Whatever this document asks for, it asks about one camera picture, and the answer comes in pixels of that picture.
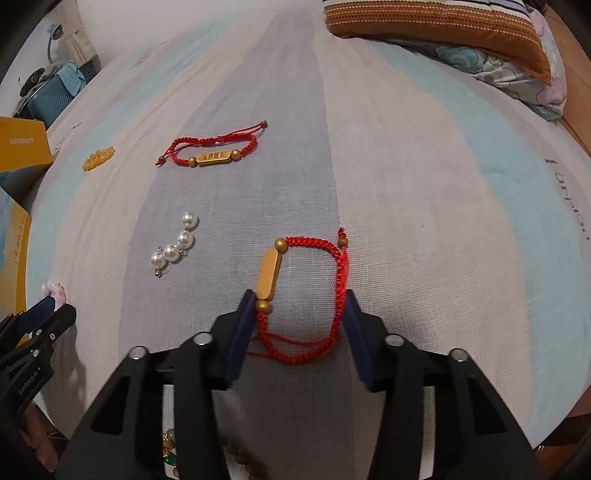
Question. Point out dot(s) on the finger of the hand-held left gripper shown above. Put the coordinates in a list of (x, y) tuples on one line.
[(60, 321), (39, 311)]

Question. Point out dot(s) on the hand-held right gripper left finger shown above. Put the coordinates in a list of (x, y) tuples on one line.
[(240, 341)]

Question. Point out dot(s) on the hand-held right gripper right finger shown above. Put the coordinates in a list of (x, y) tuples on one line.
[(358, 341)]

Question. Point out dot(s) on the white cardboard box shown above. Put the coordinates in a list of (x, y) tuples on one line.
[(23, 143)]

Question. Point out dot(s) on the person's left forearm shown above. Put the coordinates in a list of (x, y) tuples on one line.
[(37, 443)]

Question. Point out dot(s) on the teal suitcase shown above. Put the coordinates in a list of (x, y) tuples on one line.
[(46, 104)]

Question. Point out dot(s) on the black bag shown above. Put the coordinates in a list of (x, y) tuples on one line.
[(34, 81)]

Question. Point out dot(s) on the teal cloth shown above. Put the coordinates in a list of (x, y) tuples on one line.
[(73, 78)]

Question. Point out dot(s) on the blue desk lamp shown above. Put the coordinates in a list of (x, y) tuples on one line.
[(54, 32)]

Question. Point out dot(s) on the beige curtain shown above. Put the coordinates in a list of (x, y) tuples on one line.
[(81, 32)]

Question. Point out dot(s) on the striped orange pillow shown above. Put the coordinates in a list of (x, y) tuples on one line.
[(438, 27)]

